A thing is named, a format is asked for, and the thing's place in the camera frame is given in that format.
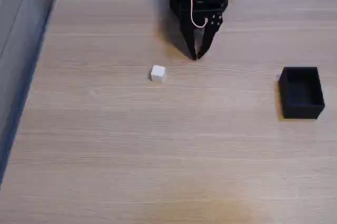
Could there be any black open box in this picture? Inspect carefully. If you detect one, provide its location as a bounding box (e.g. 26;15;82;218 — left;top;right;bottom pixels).
278;66;326;120

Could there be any white block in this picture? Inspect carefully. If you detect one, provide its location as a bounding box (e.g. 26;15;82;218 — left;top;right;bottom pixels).
150;64;167;84

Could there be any red white gripper cable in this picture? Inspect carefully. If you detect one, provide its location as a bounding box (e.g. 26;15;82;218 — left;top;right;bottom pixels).
190;0;213;29

